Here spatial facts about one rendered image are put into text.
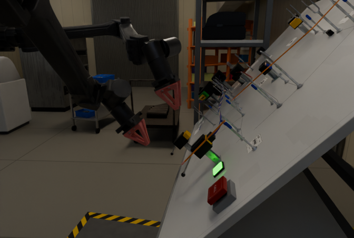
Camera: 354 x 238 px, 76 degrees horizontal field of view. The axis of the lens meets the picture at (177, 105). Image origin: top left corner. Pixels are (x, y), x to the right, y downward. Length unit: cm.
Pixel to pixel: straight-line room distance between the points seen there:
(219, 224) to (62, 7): 953
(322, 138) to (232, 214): 21
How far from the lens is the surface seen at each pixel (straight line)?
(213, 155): 72
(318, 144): 45
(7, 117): 470
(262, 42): 164
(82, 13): 944
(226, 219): 50
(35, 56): 586
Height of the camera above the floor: 140
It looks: 14 degrees down
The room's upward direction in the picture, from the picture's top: straight up
